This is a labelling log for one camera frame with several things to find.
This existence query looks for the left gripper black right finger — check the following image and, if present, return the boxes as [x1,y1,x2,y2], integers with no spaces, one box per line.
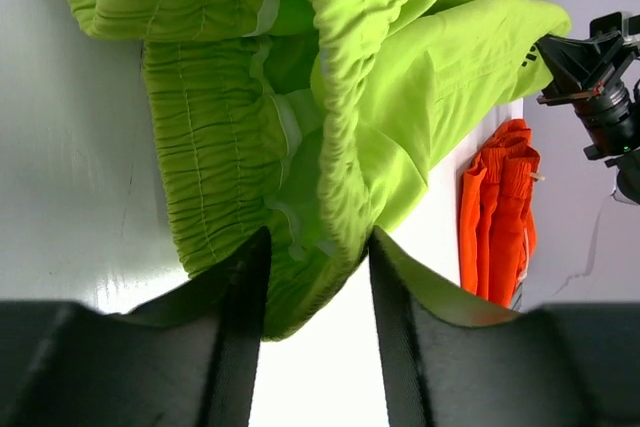
[368,228,639,426]

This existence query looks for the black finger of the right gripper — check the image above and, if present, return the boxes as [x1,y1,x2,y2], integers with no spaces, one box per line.
[536,31,630,105]

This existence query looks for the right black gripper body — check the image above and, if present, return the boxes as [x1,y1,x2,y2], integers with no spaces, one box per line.
[574,81,639,161]

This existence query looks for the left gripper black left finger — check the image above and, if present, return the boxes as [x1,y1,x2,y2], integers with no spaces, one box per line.
[1,228,271,426]

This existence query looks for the orange shorts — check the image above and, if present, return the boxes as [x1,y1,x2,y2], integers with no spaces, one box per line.
[458,119,540,307]

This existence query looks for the lime green shorts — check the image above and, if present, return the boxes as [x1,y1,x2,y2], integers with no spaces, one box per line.
[67,0,571,341]

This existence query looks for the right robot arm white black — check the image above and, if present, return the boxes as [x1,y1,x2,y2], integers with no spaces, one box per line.
[536,31,639,204]

